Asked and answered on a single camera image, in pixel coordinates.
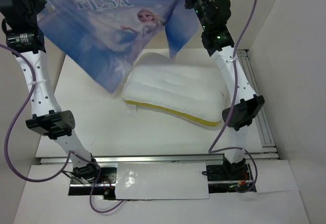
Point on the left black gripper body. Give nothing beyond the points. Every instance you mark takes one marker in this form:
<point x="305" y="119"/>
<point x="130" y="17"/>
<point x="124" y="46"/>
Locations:
<point x="32" y="4"/>

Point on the pink blue printed pillowcase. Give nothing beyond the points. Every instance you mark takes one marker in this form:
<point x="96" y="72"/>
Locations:
<point x="105" y="37"/>

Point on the white pillow yellow trim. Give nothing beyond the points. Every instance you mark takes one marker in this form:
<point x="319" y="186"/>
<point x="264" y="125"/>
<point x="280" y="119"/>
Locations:
<point x="193" y="92"/>

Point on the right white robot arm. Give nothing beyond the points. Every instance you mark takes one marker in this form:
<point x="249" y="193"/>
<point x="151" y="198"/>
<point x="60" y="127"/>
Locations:
<point x="245" y="105"/>

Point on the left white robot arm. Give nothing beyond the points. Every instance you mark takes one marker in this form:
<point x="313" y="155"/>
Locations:
<point x="25" y="40"/>

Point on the white cover sheet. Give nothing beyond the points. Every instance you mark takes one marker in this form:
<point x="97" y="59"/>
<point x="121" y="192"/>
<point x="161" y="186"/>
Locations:
<point x="161" y="181"/>

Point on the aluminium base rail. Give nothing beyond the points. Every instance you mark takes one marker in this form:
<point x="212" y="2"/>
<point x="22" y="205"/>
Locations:
<point x="219" y="181"/>

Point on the aluminium side rail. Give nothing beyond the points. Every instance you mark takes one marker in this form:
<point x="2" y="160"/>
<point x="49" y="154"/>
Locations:
<point x="259" y="142"/>

